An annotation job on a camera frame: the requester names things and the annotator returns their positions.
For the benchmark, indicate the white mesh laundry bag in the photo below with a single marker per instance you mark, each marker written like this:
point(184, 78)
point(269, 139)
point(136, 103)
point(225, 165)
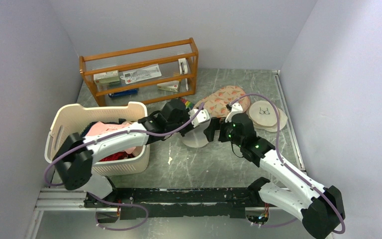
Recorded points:
point(195, 138)

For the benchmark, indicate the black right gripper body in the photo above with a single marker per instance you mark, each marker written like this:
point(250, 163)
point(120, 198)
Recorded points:
point(218, 123)

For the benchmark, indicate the red cloth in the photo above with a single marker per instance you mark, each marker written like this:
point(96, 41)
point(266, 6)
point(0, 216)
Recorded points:
point(117, 156)

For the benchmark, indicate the peach patterned laundry bag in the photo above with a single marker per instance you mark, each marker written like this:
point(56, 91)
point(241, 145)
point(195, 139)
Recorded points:
point(216, 103)

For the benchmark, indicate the cream round laundry bag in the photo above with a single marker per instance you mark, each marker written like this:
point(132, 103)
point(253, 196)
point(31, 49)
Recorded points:
point(263, 116)

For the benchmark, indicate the cream plastic laundry basket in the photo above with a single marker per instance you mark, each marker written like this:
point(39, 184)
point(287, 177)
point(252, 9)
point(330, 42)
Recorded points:
point(74, 118)

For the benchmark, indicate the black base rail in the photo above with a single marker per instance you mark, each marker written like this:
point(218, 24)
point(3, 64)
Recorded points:
point(133, 203)

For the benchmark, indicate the pink cloth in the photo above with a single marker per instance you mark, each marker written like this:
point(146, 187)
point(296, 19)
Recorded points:
point(98, 128)

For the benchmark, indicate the pack of coloured markers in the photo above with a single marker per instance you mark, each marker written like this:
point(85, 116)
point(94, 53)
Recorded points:
point(188, 104)

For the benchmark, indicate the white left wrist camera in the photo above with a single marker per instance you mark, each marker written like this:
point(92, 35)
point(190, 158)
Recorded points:
point(199, 116)

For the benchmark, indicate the orange wooden shelf rack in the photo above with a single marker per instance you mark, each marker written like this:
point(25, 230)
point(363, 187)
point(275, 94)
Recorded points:
point(166, 55)

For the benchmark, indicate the small white red box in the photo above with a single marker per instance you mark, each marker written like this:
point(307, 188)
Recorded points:
point(172, 86)

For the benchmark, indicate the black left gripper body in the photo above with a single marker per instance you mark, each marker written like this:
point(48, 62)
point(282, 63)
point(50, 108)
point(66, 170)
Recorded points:
point(186, 129)

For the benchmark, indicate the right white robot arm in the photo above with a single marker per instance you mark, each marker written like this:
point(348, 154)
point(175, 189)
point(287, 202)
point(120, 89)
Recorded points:
point(319, 208)

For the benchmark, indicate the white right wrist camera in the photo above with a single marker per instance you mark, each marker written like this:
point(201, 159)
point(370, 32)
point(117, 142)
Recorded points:
point(234, 109)

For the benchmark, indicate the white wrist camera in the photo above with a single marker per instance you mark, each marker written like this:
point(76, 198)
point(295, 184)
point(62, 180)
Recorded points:
point(199, 116)
point(234, 109)

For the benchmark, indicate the white box on shelf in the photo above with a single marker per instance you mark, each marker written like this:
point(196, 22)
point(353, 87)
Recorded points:
point(106, 78)

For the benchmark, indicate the white packet on shelf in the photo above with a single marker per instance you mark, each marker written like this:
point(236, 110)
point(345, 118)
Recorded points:
point(140, 74)

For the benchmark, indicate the white upright box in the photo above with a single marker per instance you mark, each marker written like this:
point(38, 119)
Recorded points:
point(183, 69)

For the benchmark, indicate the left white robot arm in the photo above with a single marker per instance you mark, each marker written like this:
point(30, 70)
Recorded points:
point(77, 155)

